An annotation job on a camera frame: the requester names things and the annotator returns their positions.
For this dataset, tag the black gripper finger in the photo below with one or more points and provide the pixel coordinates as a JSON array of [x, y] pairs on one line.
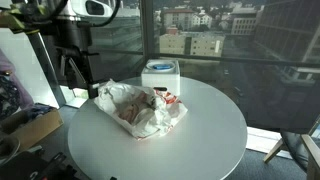
[[93, 90], [62, 66]]

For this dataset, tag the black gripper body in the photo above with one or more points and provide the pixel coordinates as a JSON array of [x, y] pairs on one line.
[[71, 35]]

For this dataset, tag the white plastic bag red print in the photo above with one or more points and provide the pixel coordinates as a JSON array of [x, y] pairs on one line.
[[110, 96]]

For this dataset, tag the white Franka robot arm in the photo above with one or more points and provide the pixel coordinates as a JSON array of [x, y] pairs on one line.
[[78, 7]]

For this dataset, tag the blue cloth in cardboard box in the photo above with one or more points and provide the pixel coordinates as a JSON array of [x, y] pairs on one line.
[[38, 110]]

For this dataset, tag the purple patterned clothes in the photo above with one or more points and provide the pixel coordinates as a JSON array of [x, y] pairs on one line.
[[11, 93]]

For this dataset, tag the brown cardboard box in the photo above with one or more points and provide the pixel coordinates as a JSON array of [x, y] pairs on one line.
[[36, 128]]

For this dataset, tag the white square box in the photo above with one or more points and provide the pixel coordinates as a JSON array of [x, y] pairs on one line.
[[160, 81]]

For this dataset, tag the blue tape roll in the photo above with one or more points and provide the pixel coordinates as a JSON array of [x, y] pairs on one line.
[[160, 63]]

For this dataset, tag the blue object in bowl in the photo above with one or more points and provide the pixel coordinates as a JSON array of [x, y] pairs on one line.
[[162, 67]]

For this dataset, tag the dark window mullion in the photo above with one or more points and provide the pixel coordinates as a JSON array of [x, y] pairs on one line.
[[147, 30]]

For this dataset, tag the black equipment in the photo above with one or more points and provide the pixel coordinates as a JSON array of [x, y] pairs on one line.
[[36, 168]]

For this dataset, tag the grey round bowl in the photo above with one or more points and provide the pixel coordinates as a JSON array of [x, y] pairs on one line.
[[7, 148]]

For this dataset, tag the wooden chair grey cushion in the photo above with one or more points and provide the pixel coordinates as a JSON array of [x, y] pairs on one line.
[[300, 146]]

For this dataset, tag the grey window frame post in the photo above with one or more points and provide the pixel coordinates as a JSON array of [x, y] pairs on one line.
[[46, 73]]

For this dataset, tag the yellow-green wrist camera mount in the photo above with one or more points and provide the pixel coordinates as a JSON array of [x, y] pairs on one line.
[[16, 20]]

